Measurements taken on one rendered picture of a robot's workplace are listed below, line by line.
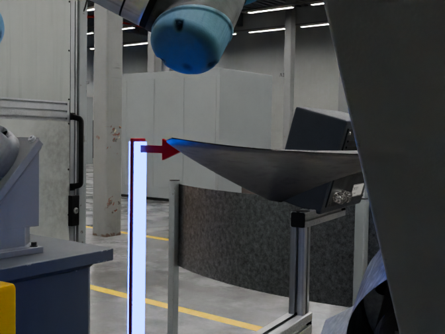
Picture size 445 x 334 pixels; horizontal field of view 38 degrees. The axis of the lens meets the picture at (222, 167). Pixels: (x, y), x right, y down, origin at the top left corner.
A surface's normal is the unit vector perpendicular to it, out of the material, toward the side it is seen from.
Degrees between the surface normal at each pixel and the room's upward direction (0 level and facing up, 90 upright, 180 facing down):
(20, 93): 90
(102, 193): 90
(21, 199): 90
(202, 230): 90
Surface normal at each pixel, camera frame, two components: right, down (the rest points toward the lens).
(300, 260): -0.49, 0.04
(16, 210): 0.77, 0.04
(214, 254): -0.76, 0.02
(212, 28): 0.73, -0.18
